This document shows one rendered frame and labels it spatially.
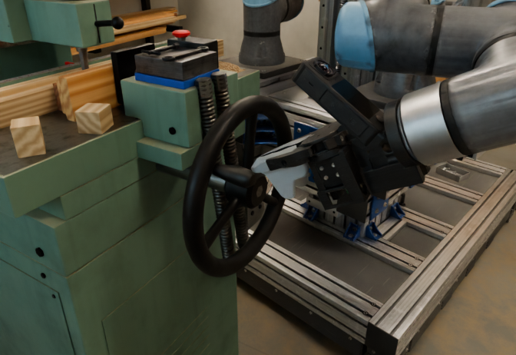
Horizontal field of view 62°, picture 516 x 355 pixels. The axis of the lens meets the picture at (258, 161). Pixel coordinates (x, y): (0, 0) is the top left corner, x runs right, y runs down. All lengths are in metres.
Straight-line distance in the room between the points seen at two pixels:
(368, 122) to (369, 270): 1.06
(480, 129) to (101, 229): 0.55
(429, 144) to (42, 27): 0.66
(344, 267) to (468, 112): 1.12
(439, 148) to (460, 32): 0.13
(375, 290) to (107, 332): 0.86
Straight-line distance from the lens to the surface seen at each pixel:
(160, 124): 0.69
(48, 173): 0.63
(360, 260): 1.52
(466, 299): 1.81
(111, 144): 0.69
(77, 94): 0.74
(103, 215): 0.71
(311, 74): 0.47
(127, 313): 0.85
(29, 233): 0.73
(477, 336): 1.69
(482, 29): 0.49
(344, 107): 0.46
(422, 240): 1.67
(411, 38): 0.49
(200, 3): 4.69
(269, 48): 1.37
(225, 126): 0.57
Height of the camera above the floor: 1.15
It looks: 26 degrees down
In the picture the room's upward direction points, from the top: straight up
